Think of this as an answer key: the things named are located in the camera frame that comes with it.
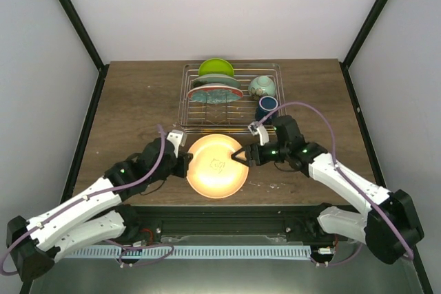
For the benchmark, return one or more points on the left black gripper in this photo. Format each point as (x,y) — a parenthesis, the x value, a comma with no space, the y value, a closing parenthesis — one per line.
(185,158)

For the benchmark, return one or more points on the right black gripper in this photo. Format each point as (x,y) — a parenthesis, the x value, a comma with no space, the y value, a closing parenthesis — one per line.
(249,153)

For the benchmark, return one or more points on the orange plastic plate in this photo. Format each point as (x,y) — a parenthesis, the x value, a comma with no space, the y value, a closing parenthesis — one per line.
(212,172)

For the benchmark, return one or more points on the wire dish rack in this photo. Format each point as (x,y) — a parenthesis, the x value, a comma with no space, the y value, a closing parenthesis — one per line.
(226,118)

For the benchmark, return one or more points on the dark blue mug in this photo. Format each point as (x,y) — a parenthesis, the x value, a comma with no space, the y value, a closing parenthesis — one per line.
(266,104)

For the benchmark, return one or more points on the red rimmed plate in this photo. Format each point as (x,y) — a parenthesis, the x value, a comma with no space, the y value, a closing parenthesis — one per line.
(214,94)

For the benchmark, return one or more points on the pale green ceramic bowl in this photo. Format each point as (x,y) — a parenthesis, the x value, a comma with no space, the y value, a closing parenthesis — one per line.
(262,86)

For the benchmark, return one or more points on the pale teal floral plate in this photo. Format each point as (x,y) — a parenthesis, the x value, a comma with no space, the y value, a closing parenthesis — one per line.
(215,79)

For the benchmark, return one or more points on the lime green plate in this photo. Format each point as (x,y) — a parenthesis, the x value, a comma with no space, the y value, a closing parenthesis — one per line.
(216,66)

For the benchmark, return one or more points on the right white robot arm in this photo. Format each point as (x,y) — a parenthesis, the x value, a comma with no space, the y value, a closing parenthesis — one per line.
(386,222)

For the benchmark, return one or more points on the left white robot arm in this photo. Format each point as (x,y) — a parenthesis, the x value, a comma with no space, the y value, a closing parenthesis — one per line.
(96,214)

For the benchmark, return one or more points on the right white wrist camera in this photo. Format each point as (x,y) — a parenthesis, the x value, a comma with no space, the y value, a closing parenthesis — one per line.
(259,130)

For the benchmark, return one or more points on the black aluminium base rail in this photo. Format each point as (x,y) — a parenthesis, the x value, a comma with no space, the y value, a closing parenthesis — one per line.
(295,223)

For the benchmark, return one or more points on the light blue slotted cable duct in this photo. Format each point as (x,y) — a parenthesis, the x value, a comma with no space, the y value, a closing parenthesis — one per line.
(256,252)

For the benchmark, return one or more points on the left black frame post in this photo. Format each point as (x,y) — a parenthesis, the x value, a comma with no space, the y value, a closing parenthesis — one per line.
(82,33)

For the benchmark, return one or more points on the black frame post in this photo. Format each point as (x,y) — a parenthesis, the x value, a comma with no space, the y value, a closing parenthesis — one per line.
(82,33)
(367,26)

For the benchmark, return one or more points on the right black frame post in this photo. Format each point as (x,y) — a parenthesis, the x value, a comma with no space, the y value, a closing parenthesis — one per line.
(367,26)

